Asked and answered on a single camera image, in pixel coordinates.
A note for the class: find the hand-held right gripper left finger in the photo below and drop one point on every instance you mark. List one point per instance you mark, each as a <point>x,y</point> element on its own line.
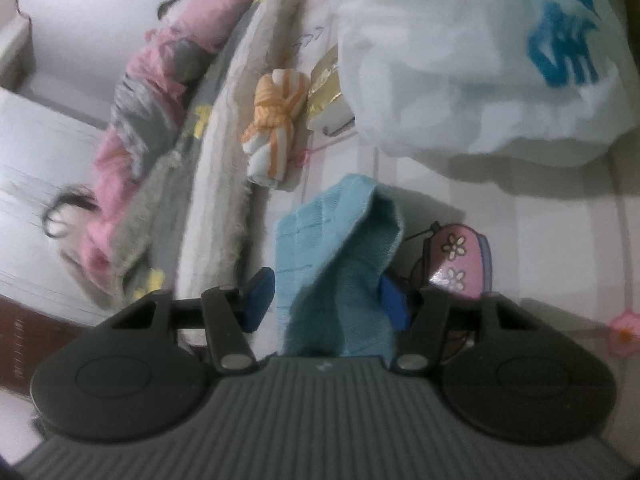
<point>257,297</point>

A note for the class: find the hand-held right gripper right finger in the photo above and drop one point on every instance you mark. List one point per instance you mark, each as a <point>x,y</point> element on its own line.
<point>395,302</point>

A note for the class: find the light blue towel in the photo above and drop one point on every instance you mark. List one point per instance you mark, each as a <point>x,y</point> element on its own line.
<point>340,260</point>

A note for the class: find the orange striped knotted towel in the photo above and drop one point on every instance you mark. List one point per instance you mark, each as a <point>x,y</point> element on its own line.
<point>272,125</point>

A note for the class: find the gold brown packet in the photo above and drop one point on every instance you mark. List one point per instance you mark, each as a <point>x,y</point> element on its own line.
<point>325,85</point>

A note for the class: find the grey quilt with yellow ducks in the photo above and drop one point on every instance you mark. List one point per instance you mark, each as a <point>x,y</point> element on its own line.
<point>182,147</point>

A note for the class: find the brown wooden furniture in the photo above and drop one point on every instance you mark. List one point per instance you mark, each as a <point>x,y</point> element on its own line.
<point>30,340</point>

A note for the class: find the white plastic bag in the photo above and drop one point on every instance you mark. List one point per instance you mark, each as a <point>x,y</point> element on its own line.
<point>450,60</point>

